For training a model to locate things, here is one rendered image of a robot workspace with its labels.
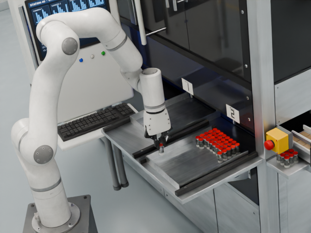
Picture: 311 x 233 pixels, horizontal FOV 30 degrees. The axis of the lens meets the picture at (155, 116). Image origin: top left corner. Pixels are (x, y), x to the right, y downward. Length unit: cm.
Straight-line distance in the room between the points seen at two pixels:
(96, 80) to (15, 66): 295
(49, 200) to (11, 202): 180
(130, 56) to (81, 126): 90
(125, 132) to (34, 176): 69
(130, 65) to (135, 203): 170
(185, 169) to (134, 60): 55
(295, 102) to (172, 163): 56
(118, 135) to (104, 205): 110
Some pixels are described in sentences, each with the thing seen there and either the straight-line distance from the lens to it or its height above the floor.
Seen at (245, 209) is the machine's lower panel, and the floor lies 52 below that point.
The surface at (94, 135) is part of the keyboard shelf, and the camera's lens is 288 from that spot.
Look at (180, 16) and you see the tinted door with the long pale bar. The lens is 257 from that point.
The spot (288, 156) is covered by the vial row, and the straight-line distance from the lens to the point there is 235.
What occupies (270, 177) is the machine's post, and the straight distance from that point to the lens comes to 248.
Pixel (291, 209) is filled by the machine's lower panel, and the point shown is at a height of 54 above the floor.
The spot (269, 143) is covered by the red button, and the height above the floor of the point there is 101.
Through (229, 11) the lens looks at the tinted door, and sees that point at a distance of 225.
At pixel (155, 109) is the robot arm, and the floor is 118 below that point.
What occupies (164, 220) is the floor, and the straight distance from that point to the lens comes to 351.
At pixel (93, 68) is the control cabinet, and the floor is 104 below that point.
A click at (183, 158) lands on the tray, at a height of 88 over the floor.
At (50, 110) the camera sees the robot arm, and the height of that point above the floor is 135.
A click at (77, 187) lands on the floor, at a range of 392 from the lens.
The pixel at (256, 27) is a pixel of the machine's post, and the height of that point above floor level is 146.
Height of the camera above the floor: 229
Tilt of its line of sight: 31 degrees down
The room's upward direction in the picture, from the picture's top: 9 degrees counter-clockwise
